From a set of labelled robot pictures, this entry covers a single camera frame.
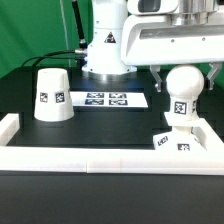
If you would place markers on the white marker sheet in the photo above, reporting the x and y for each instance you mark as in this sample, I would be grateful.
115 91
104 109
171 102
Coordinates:
108 99

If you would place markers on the white lamp base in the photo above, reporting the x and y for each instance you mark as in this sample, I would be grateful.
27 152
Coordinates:
180 137

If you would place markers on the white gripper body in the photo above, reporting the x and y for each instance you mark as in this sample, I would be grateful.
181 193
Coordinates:
153 40

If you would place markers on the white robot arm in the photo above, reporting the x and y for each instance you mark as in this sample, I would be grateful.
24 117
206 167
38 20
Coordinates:
104 52

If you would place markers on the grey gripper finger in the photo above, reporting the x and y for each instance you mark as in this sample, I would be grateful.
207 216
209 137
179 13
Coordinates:
160 84
215 69

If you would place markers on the white lamp bulb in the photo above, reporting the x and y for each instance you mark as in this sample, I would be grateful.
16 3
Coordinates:
184 85

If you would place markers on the white foam border frame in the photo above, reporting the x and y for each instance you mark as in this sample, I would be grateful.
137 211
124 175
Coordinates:
45 159

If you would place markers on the white lamp shade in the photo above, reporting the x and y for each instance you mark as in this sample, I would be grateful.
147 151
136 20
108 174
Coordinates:
53 102

